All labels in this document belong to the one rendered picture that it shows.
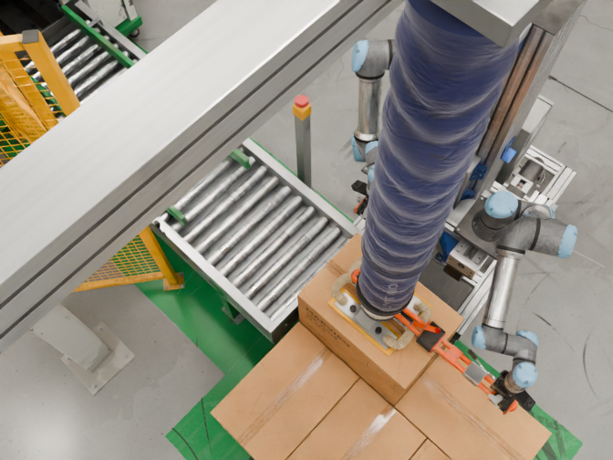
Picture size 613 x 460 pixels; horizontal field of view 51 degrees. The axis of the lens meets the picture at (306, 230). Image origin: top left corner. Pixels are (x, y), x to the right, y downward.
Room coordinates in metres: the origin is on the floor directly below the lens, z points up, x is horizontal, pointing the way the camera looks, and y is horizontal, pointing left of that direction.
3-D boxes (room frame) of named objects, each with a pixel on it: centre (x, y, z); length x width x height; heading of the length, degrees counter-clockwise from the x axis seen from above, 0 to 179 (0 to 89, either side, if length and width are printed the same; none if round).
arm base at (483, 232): (1.16, -0.79, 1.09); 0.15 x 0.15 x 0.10
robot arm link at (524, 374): (0.44, -0.72, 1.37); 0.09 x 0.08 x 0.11; 163
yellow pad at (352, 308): (0.78, -0.23, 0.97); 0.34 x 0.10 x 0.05; 45
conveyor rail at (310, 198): (2.16, 0.54, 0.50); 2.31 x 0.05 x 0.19; 45
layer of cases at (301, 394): (0.42, -0.30, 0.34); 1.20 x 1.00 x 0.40; 45
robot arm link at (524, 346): (0.54, -0.73, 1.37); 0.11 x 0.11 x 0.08; 73
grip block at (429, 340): (0.67, -0.48, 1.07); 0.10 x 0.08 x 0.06; 135
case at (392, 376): (0.84, -0.30, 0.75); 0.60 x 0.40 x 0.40; 45
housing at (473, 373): (0.52, -0.63, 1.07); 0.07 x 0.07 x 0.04; 45
